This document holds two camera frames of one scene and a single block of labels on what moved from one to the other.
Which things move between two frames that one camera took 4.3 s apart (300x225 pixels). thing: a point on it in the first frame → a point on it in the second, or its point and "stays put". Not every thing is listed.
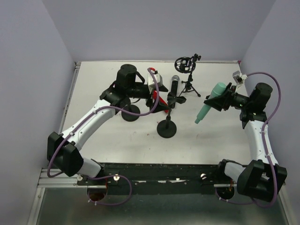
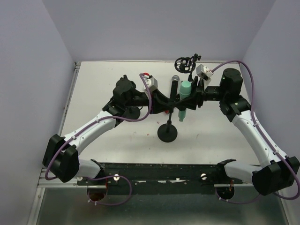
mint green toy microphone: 219,88 → 185,90
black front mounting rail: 154,178 stays put
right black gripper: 225,98 → 201,94
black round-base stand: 129,117 stays put
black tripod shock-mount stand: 187,64 stays put
